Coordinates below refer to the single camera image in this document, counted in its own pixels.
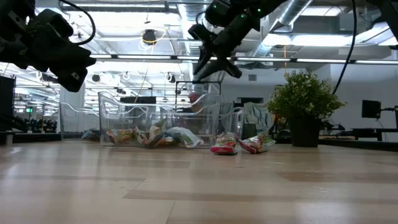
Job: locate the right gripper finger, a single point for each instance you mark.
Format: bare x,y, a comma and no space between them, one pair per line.
224,66
205,57

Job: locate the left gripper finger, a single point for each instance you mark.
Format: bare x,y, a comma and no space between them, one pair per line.
76,68

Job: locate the blue silver granola bar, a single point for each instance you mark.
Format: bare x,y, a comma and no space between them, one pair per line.
186,137
90,134

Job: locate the red green granola bar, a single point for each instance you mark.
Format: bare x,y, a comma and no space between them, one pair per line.
256,144
224,147

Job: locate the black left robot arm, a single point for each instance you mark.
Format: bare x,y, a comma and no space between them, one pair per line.
12,15

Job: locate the person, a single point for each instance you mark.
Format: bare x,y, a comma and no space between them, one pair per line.
194,98

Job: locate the clear plastic bin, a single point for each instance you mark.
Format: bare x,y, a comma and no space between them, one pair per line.
234,124
74,124
205,137

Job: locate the black cabinet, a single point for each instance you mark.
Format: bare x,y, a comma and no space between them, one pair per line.
7,102

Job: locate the green exit sign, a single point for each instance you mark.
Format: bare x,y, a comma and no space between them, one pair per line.
29,110

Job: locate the teal cloth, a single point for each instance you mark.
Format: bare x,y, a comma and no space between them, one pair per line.
258,115

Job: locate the wide black screen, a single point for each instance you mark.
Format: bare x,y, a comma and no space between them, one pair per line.
136,100

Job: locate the bright ceiling light panel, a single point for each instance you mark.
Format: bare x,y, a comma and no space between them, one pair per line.
311,40

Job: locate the green potted plant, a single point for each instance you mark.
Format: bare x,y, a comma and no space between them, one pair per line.
304,96

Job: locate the black monitor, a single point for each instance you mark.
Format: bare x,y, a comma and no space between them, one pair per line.
371,109

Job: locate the black desk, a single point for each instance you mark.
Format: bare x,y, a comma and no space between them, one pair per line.
373,130

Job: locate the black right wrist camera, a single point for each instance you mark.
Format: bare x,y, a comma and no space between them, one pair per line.
217,14

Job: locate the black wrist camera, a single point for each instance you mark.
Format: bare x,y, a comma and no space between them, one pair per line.
56,25
217,14

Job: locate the grey wall vent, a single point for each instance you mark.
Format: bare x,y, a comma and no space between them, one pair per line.
252,77

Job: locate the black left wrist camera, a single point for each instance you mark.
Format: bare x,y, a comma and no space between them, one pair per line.
56,25

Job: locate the long ceiling light rail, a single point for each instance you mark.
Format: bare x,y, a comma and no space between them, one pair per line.
143,57

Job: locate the silver ceiling duct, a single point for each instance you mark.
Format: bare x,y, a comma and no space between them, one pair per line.
292,12

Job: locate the black aluminium table frame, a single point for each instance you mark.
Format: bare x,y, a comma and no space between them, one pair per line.
357,144

